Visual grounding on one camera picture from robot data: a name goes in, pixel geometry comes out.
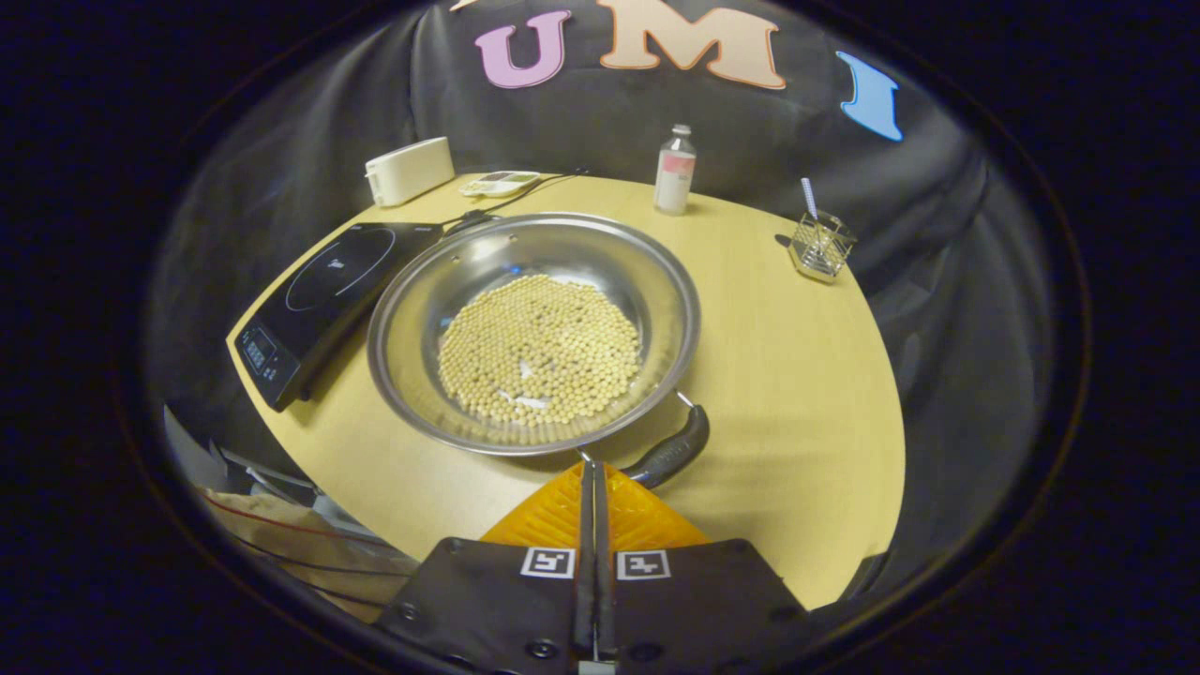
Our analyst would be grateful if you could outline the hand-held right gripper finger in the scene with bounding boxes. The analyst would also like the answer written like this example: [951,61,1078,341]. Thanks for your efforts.
[375,459,596,674]
[595,459,807,674]

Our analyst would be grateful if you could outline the steel pot with black handle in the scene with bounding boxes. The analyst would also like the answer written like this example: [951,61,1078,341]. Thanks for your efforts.
[367,212,711,490]

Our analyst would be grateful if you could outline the black induction cooktop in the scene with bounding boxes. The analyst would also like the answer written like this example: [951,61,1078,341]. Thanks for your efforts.
[227,221,446,413]

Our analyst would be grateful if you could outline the pile of soybeans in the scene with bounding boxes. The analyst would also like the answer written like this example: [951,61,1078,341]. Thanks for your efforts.
[437,274,644,428]

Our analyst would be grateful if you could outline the white divided dish of grains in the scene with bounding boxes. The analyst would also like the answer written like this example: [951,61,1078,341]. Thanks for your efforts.
[459,171,542,199]

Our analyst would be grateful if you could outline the clear glass cup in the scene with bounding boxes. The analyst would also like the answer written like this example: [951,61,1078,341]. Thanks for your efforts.
[788,211,858,284]

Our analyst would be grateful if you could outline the clear bottle with pink label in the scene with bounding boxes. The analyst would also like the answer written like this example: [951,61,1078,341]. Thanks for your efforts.
[653,124,698,217]

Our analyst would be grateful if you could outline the white toaster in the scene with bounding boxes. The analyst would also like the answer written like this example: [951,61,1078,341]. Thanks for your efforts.
[365,137,457,207]

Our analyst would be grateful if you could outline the black power cable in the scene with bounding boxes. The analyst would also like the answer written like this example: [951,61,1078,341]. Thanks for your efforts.
[441,168,590,235]

